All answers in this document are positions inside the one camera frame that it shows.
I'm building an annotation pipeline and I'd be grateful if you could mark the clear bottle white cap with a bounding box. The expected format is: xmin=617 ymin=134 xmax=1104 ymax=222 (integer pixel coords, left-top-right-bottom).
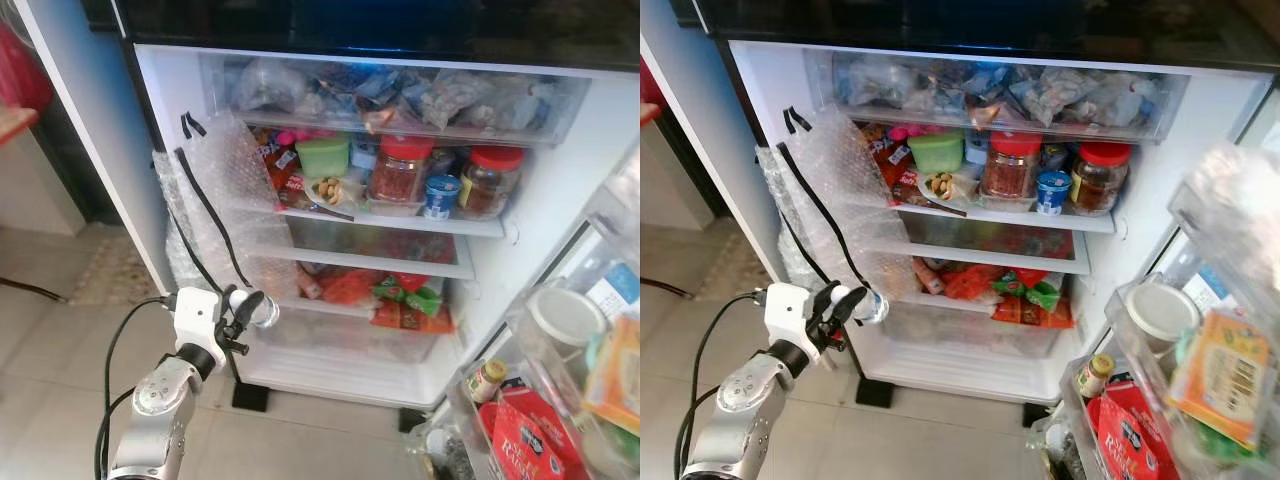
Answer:
xmin=838 ymin=285 xmax=889 ymax=324
xmin=232 ymin=288 xmax=281 ymax=329

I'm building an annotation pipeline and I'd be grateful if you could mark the glass fridge shelf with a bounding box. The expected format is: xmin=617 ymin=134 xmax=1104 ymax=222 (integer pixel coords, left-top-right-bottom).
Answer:
xmin=860 ymin=235 xmax=1091 ymax=276
xmin=830 ymin=195 xmax=1116 ymax=234
xmin=245 ymin=235 xmax=476 ymax=281
xmin=215 ymin=195 xmax=506 ymax=238

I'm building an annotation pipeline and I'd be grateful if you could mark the open fridge door with bins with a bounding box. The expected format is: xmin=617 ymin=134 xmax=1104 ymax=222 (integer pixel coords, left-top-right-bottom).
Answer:
xmin=1030 ymin=85 xmax=1280 ymax=480
xmin=405 ymin=140 xmax=641 ymax=480

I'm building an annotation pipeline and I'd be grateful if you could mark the white fridge body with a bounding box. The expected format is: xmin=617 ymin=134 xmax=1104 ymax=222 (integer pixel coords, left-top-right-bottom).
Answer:
xmin=640 ymin=0 xmax=1280 ymax=406
xmin=15 ymin=0 xmax=641 ymax=413

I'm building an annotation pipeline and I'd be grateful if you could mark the clear crisper drawer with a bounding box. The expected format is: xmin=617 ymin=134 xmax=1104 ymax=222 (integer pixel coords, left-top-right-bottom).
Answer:
xmin=880 ymin=300 xmax=1076 ymax=361
xmin=250 ymin=300 xmax=461 ymax=366

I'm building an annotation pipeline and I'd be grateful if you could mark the beige patterned rug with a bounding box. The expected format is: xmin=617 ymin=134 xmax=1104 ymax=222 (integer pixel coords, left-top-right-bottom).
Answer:
xmin=700 ymin=235 xmax=776 ymax=301
xmin=65 ymin=235 xmax=161 ymax=306

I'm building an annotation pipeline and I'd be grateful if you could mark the red plastic bag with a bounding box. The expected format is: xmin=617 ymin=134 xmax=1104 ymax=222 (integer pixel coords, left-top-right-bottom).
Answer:
xmin=940 ymin=265 xmax=1006 ymax=303
xmin=320 ymin=268 xmax=386 ymax=306

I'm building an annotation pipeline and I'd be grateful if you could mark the bubble wrap sheet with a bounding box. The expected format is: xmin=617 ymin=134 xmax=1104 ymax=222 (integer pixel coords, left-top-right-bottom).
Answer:
xmin=757 ymin=105 xmax=901 ymax=301
xmin=155 ymin=110 xmax=291 ymax=301

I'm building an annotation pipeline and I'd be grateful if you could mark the red snack packet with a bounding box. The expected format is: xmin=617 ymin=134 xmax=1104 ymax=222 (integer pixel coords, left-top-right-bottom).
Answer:
xmin=255 ymin=130 xmax=303 ymax=206
xmin=862 ymin=122 xmax=916 ymax=206

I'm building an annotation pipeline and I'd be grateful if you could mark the clear bag of nuts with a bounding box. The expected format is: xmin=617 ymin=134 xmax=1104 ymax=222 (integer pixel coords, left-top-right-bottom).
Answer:
xmin=305 ymin=175 xmax=366 ymax=213
xmin=915 ymin=170 xmax=976 ymax=209

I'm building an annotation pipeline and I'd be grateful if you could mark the orange snack packet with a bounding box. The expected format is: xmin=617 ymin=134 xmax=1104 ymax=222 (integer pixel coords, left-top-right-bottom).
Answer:
xmin=370 ymin=300 xmax=456 ymax=334
xmin=990 ymin=295 xmax=1076 ymax=329

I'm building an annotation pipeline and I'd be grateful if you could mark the green snack packet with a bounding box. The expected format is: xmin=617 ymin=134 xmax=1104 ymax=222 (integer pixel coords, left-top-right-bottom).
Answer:
xmin=375 ymin=275 xmax=446 ymax=316
xmin=990 ymin=270 xmax=1061 ymax=313

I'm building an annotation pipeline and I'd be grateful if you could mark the green plastic container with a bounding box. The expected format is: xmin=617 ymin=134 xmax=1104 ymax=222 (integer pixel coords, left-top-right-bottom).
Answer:
xmin=295 ymin=135 xmax=351 ymax=179
xmin=908 ymin=132 xmax=964 ymax=174

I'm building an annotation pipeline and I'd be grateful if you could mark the chili flake jar red lid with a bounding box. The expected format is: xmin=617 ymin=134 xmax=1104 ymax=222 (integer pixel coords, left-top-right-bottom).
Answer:
xmin=980 ymin=132 xmax=1044 ymax=201
xmin=368 ymin=135 xmax=436 ymax=206

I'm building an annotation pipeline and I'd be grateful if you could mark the blue white carton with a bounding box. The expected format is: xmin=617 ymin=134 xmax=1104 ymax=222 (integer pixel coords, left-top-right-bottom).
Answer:
xmin=585 ymin=262 xmax=641 ymax=321
xmin=1185 ymin=262 xmax=1241 ymax=316

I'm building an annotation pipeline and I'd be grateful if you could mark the orange packet with barcode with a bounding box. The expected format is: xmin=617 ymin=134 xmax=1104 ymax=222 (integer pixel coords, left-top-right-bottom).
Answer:
xmin=1168 ymin=310 xmax=1276 ymax=451
xmin=585 ymin=315 xmax=641 ymax=436

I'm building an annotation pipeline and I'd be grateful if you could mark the small blue cup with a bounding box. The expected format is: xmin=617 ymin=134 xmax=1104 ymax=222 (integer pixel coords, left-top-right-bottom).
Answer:
xmin=1035 ymin=170 xmax=1073 ymax=216
xmin=424 ymin=175 xmax=461 ymax=219

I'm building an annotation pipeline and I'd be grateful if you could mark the grey cabinet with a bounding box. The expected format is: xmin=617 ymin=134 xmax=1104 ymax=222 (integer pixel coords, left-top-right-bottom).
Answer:
xmin=0 ymin=130 xmax=86 ymax=236

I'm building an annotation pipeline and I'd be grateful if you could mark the clear glass jar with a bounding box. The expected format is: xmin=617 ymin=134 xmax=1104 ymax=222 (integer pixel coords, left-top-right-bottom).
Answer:
xmin=1030 ymin=415 xmax=1086 ymax=480
xmin=405 ymin=420 xmax=471 ymax=480

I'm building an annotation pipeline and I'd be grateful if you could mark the small bottle yellow label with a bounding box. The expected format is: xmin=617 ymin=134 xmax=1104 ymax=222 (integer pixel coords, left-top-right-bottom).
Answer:
xmin=1075 ymin=353 xmax=1116 ymax=401
xmin=465 ymin=358 xmax=508 ymax=404

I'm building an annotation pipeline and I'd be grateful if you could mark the clear drawer with bagged food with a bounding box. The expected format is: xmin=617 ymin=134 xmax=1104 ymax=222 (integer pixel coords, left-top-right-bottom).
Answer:
xmin=200 ymin=55 xmax=591 ymax=146
xmin=805 ymin=50 xmax=1191 ymax=143

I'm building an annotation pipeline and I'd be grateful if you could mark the jar with white lid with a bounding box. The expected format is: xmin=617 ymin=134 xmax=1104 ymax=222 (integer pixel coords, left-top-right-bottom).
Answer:
xmin=1125 ymin=280 xmax=1201 ymax=346
xmin=525 ymin=285 xmax=606 ymax=351

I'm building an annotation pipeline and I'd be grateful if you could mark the dark jar red lid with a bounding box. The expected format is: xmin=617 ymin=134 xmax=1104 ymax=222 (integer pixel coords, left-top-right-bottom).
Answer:
xmin=460 ymin=145 xmax=526 ymax=216
xmin=1070 ymin=142 xmax=1131 ymax=213

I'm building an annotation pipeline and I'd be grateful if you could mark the red round object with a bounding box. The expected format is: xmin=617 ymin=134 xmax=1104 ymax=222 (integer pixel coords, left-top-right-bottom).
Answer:
xmin=0 ymin=20 xmax=53 ymax=111
xmin=640 ymin=60 xmax=669 ymax=106

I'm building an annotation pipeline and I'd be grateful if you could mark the black glossy freezer door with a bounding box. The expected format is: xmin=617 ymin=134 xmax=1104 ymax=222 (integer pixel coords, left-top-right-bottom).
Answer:
xmin=80 ymin=0 xmax=641 ymax=71
xmin=668 ymin=0 xmax=1280 ymax=73

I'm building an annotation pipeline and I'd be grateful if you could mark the red printed box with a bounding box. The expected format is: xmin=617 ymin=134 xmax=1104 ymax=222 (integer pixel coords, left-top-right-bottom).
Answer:
xmin=478 ymin=385 xmax=591 ymax=480
xmin=1088 ymin=378 xmax=1181 ymax=480

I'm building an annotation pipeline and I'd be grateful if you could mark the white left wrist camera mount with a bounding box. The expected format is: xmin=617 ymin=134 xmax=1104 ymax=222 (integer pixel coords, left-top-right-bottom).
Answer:
xmin=765 ymin=283 xmax=819 ymax=349
xmin=172 ymin=288 xmax=226 ymax=351

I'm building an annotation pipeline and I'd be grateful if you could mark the long black strap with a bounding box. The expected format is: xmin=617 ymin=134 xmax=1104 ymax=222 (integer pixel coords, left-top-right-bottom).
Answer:
xmin=778 ymin=143 xmax=871 ymax=291
xmin=175 ymin=148 xmax=251 ymax=291

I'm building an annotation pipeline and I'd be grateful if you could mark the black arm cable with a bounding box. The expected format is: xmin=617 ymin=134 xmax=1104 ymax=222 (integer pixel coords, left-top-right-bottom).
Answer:
xmin=672 ymin=292 xmax=766 ymax=480
xmin=95 ymin=297 xmax=176 ymax=480

